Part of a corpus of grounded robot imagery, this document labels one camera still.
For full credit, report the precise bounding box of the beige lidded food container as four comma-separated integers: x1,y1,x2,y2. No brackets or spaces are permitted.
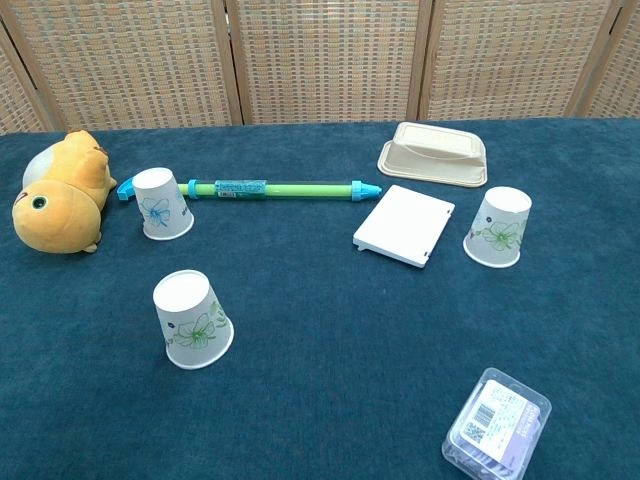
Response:
376,120,490,189

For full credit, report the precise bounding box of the white flat rectangular box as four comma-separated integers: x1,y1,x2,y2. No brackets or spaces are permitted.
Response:
352,184,456,270

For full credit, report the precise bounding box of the blue flower paper cup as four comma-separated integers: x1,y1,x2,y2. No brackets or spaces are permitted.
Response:
131,167,195,242

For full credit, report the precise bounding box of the yellow plush chick toy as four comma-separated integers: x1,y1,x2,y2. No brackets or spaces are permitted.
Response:
10,128,119,256

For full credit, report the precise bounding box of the dark blue table cloth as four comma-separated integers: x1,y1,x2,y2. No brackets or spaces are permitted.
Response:
0,117,640,480

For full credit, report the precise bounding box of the green flower paper cup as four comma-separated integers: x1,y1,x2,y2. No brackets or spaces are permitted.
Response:
152,269,235,371
462,186,533,270

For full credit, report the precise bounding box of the clear box purple label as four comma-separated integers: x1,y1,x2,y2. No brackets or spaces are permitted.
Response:
440,367,553,480

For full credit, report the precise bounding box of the woven folding screen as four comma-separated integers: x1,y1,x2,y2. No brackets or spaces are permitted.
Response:
0,0,640,135

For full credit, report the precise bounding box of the green blue water squirter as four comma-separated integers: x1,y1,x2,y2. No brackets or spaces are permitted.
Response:
117,174,384,204

